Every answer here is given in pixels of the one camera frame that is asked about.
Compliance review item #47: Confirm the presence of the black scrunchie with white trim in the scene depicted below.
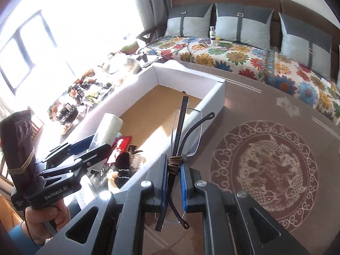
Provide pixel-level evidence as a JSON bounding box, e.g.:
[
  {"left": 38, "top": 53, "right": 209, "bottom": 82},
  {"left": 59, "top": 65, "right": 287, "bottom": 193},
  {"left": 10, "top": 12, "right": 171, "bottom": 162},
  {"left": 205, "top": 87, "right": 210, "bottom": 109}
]
[{"left": 108, "top": 168, "right": 133, "bottom": 189}]

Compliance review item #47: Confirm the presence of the dark brown hair tie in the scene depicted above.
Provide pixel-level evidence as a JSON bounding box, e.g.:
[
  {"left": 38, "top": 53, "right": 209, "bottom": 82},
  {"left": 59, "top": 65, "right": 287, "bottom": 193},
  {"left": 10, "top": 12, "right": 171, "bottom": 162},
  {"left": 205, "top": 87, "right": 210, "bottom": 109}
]
[{"left": 167, "top": 156, "right": 183, "bottom": 176}]

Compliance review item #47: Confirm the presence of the rhinestone bow hair clip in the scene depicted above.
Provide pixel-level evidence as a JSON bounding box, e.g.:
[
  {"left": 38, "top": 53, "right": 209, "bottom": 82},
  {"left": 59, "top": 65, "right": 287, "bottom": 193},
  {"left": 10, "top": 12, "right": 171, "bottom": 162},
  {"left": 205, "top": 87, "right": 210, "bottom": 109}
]
[{"left": 129, "top": 149, "right": 147, "bottom": 171}]

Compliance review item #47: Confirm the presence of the black printed soap box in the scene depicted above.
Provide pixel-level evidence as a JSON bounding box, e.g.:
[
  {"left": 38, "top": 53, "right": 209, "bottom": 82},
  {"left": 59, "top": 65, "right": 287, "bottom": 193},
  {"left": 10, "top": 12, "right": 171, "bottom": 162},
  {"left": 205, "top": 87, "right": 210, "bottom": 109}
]
[{"left": 90, "top": 162, "right": 118, "bottom": 189}]

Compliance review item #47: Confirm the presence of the white paper roll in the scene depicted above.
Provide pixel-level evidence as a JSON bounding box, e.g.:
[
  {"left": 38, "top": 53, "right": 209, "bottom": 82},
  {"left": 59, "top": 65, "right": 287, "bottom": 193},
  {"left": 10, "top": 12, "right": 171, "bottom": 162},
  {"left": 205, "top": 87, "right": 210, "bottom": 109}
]
[{"left": 88, "top": 113, "right": 124, "bottom": 171}]

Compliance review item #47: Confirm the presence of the grey curtain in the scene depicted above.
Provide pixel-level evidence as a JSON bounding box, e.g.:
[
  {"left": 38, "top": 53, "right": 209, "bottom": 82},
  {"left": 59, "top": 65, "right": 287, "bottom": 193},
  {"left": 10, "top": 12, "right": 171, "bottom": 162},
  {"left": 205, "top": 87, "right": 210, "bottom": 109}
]
[{"left": 131, "top": 0, "right": 173, "bottom": 37}]

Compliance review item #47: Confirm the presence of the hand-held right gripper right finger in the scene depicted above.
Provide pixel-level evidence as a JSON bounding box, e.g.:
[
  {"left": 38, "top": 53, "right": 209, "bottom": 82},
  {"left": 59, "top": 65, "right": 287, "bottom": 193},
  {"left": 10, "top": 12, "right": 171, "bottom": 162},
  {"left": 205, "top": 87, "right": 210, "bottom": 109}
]
[{"left": 180, "top": 161, "right": 310, "bottom": 255}]

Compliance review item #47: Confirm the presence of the white cardboard box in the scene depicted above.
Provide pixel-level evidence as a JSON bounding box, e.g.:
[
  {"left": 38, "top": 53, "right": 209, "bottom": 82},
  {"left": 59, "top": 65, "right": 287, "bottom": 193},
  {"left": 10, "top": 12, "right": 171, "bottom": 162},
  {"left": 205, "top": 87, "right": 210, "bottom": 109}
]
[{"left": 37, "top": 59, "right": 226, "bottom": 255}]

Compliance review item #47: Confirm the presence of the dark wooden armrest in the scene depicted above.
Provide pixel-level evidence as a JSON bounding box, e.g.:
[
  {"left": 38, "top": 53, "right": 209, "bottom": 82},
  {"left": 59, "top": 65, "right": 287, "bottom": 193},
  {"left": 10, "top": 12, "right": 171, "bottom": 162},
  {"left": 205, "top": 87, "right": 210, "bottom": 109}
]
[{"left": 136, "top": 25, "right": 167, "bottom": 43}]

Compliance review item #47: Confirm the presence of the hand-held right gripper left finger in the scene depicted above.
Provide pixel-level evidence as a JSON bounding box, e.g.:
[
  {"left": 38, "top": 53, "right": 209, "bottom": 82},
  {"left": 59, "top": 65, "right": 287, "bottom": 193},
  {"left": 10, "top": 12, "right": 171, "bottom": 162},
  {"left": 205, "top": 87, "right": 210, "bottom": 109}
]
[{"left": 36, "top": 155, "right": 170, "bottom": 255}]

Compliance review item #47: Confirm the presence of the black velvet scrunchie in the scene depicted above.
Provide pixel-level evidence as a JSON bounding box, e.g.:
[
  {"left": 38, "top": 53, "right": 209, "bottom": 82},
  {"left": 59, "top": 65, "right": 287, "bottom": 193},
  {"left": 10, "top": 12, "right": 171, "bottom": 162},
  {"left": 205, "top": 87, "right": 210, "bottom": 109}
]
[{"left": 114, "top": 151, "right": 133, "bottom": 171}]

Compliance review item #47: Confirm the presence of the pile of assorted small things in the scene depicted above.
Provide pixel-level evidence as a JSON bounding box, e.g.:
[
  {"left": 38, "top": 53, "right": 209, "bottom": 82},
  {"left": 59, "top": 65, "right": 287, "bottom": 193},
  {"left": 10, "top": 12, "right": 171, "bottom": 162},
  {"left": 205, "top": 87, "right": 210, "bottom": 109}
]
[{"left": 48, "top": 42, "right": 160, "bottom": 131}]

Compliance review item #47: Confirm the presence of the white charging cable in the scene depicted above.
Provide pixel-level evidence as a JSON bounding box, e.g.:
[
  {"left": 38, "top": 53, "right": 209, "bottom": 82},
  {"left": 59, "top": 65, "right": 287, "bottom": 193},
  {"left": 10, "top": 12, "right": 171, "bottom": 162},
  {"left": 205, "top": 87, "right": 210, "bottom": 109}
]
[{"left": 149, "top": 34, "right": 192, "bottom": 59}]

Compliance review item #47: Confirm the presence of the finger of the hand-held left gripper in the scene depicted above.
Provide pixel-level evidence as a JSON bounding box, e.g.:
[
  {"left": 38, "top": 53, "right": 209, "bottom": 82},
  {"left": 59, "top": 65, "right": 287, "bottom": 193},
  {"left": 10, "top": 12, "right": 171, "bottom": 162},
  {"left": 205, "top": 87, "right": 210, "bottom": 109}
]
[
  {"left": 42, "top": 134, "right": 95, "bottom": 165},
  {"left": 40, "top": 143, "right": 112, "bottom": 181}
]

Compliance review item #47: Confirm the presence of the brown patterned desktop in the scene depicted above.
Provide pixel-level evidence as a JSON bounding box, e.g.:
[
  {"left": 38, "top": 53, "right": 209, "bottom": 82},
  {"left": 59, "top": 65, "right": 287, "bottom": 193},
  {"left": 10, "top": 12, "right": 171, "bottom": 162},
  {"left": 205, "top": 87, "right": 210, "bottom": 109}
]
[{"left": 101, "top": 60, "right": 340, "bottom": 255}]

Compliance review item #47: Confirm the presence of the red candy packet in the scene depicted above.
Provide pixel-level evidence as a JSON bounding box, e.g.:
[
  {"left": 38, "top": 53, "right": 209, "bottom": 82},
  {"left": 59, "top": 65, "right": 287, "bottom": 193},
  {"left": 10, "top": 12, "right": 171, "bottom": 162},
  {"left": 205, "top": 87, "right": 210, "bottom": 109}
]
[{"left": 108, "top": 135, "right": 133, "bottom": 165}]

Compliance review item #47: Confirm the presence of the person's left forearm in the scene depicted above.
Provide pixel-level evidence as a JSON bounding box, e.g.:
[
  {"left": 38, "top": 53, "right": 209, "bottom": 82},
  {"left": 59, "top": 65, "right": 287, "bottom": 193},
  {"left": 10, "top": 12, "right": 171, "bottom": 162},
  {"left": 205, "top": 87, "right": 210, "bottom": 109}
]
[{"left": 8, "top": 220, "right": 46, "bottom": 255}]

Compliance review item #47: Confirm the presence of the floral blanket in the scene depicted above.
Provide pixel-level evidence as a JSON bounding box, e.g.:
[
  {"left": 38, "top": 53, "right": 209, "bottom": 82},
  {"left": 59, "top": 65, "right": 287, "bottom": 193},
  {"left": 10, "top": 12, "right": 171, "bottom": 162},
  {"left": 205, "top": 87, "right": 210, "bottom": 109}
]
[{"left": 48, "top": 35, "right": 340, "bottom": 128}]

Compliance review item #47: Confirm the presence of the black cable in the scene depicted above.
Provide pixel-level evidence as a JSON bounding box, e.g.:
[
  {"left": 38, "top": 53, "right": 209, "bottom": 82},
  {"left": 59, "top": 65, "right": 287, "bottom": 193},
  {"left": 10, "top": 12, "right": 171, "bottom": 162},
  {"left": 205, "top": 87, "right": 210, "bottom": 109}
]
[{"left": 24, "top": 208, "right": 38, "bottom": 245}]

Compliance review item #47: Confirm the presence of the black framed window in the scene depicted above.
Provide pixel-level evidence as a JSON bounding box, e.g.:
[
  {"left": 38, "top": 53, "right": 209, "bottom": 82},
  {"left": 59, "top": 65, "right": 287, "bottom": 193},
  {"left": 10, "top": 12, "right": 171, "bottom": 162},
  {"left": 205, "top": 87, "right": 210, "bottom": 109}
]
[{"left": 0, "top": 5, "right": 78, "bottom": 104}]

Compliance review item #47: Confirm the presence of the person's left hand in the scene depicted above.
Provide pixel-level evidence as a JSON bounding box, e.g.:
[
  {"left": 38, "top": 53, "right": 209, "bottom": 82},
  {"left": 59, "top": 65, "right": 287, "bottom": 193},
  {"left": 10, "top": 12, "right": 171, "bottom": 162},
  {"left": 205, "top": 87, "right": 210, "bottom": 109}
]
[{"left": 24, "top": 199, "right": 71, "bottom": 245}]

